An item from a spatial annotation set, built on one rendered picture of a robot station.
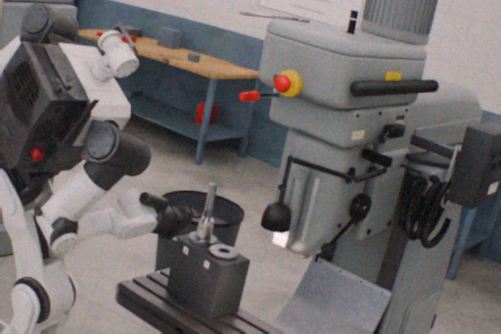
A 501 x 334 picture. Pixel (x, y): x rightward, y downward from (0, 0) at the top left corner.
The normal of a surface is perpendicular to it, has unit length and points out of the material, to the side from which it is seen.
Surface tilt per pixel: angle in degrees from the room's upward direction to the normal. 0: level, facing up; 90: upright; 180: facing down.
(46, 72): 33
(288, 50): 90
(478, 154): 90
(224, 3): 90
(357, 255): 90
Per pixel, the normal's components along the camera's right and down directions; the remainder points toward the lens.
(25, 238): -0.48, 0.58
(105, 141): -0.49, -0.23
